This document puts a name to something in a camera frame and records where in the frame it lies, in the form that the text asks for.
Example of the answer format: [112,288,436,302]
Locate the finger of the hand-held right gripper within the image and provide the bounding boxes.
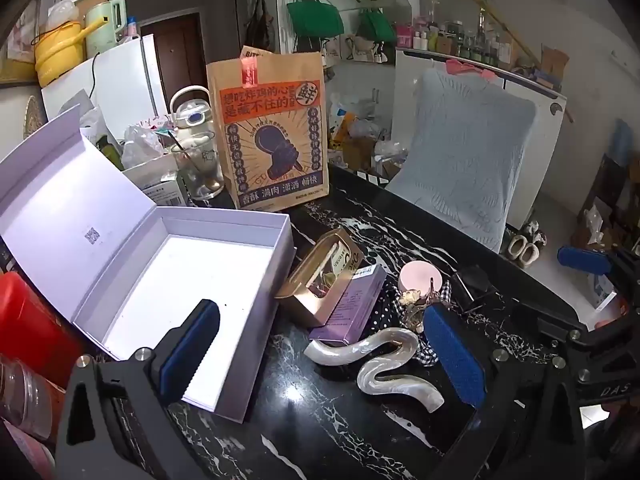
[557,246,640,292]
[510,296,640,387]

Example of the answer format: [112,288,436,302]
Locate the red canister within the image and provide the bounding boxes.
[0,272,87,386]

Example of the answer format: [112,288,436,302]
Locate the small purple box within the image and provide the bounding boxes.
[308,263,387,345]

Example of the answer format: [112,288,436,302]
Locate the chair with pale blue cover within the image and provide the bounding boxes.
[385,69,538,254]

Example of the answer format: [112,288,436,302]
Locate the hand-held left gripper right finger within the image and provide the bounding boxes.
[424,303,587,480]

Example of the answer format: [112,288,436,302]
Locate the gold window box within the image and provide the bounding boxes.
[274,227,362,329]

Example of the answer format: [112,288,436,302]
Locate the white cabinet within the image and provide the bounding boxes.
[392,46,568,231]

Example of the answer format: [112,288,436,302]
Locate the green tote bag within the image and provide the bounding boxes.
[286,0,346,39]
[357,7,399,43]

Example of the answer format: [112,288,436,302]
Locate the small white carton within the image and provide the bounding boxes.
[125,152,190,207]

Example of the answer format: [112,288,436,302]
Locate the clear plastic bag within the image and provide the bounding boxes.
[120,125,167,170]

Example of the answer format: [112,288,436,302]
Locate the row of small bottles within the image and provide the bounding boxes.
[395,7,516,68]

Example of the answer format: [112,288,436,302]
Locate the pale green electric kettle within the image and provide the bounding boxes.
[84,0,128,58]

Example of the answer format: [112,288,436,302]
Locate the white water bottle with handle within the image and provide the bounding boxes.
[169,85,219,147]

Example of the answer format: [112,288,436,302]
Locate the brown door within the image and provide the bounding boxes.
[150,12,210,117]

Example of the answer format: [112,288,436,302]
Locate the yellow pot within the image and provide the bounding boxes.
[34,21,108,88]

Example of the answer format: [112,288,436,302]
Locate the cardboard box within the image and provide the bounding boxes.
[541,46,571,83]

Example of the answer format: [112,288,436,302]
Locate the pink tube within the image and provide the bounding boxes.
[0,420,53,480]

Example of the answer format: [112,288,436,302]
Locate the woven round fan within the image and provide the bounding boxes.
[22,95,49,143]

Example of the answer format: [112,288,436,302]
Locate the pile of plastic bags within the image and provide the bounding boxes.
[327,87,403,171]

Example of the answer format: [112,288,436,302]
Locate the clear bear hair claw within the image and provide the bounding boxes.
[400,287,437,333]

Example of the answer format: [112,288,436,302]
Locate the pink round compact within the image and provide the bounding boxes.
[399,261,444,297]

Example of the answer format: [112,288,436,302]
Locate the lilac gift box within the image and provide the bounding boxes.
[0,104,297,423]

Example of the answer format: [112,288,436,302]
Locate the pearl wavy hair clip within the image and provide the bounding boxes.
[304,327,446,417]

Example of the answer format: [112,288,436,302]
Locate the white fridge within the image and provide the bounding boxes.
[40,34,169,128]

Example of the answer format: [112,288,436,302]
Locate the brown printed paper bag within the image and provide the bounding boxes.
[206,46,331,212]

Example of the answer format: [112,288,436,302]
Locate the white plastic bag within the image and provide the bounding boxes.
[46,0,82,28]

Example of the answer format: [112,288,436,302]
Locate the black hanging bag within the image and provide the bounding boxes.
[247,0,274,52]

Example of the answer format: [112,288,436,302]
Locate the green bottle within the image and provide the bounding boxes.
[96,135,124,172]

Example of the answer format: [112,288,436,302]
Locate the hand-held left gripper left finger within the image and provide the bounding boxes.
[54,299,222,480]

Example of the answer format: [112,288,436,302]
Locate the black white gingham scrunchie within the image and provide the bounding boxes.
[417,280,453,367]

